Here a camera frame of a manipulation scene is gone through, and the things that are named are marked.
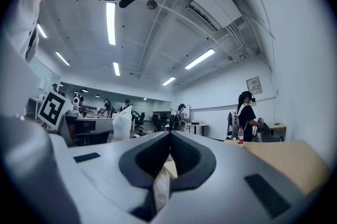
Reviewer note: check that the small side table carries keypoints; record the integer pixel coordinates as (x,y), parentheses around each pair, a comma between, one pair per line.
(197,125)

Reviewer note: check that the clear plastic packet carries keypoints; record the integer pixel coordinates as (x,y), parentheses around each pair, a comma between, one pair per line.
(122,124)

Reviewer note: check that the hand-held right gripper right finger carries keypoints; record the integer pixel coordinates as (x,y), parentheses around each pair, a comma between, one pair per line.
(223,191)

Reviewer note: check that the round ceiling smoke detector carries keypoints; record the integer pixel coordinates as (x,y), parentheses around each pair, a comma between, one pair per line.
(152,4)

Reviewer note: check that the black office chair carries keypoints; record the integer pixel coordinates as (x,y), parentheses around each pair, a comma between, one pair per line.
(140,120)

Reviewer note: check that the grey jacket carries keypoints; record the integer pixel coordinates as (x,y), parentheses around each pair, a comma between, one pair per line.
(267,132)

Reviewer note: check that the wall electrical panel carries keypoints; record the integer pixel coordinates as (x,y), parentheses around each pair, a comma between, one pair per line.
(254,85)

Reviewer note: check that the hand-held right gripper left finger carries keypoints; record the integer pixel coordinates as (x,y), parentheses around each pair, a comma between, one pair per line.
(105,165)

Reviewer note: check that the person's light grey t-shirt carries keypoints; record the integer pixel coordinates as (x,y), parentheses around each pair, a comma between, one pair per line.
(21,20)

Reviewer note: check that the small wooden desk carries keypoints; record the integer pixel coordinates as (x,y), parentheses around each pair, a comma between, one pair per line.
(279,127)

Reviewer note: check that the clear water bottle red label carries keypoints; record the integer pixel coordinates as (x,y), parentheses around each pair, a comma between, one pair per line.
(240,136)

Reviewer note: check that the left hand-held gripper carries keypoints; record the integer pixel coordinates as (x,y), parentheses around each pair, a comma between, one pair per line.
(52,110)

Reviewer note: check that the white ceiling air conditioner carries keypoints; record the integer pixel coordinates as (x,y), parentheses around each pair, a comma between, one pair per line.
(214,4)

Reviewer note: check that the ceiling light panel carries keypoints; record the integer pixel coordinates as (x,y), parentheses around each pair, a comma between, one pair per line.
(200,59)
(111,23)
(116,68)
(42,31)
(62,58)
(169,81)

